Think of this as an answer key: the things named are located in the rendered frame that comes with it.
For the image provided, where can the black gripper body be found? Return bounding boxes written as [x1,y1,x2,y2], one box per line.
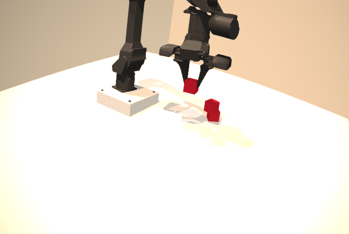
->
[159,30,232,70]

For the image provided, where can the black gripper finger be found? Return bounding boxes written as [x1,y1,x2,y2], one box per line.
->
[173,59,190,82]
[197,64,214,88]

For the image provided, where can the red cube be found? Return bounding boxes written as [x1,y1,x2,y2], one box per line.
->
[206,110,221,122]
[204,98,220,115]
[183,78,199,95]

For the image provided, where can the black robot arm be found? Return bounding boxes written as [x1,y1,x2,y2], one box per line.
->
[112,0,240,93]

